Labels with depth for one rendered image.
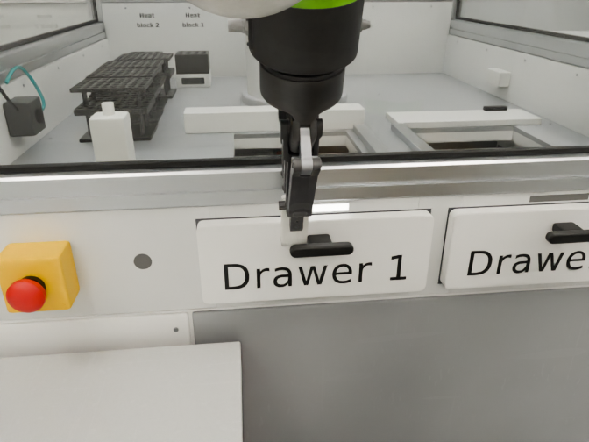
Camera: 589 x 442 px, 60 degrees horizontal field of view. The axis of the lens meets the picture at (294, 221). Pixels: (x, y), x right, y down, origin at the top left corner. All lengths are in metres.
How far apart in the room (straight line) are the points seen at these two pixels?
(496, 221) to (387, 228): 0.14
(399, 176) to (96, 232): 0.37
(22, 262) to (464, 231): 0.52
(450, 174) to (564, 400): 0.46
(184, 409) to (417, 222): 0.35
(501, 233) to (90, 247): 0.51
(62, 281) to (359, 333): 0.39
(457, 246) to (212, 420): 0.36
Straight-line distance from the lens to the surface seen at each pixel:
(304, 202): 0.50
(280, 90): 0.44
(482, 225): 0.68
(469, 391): 0.87
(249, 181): 0.60
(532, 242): 0.72
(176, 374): 0.65
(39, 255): 0.64
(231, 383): 0.63
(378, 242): 0.64
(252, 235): 0.61
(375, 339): 0.75
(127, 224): 0.64
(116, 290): 0.68
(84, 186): 0.62
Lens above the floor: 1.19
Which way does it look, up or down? 25 degrees down
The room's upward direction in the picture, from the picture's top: straight up
